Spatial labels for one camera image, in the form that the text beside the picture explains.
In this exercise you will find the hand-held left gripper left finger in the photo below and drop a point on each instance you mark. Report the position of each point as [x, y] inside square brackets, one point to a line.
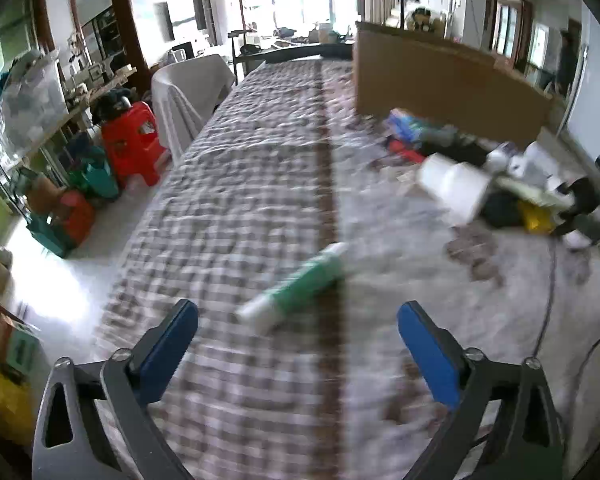
[172, 345]

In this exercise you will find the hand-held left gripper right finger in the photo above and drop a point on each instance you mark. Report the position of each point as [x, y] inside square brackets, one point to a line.
[427, 355]

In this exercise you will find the green and white tube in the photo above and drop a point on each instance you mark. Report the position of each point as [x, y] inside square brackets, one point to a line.
[300, 285]

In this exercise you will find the white paper roll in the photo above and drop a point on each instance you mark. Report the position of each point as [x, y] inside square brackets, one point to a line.
[455, 185]

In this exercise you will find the large cardboard box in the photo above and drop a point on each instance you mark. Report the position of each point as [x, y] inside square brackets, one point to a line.
[430, 80]

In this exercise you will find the checked quilted bedspread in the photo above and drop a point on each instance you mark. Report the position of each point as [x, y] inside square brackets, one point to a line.
[240, 200]

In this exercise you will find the red bag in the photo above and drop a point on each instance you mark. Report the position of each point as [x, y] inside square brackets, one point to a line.
[75, 215]

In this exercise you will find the teal basket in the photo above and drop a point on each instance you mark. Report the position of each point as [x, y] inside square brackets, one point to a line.
[47, 237]

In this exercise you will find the yellow packet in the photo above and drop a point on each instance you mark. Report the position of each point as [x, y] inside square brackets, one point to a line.
[535, 217]

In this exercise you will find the green bag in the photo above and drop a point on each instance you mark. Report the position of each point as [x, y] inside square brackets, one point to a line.
[97, 180]

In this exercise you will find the red plastic stool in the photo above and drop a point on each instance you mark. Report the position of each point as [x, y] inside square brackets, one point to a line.
[130, 140]

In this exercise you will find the blue packet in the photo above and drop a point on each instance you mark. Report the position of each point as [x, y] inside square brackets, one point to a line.
[405, 125]

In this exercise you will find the white cloth covered chair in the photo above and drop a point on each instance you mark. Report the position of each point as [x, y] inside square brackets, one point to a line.
[185, 95]

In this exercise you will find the clear plastic storage bin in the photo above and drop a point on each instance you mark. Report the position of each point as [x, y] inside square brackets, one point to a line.
[30, 105]

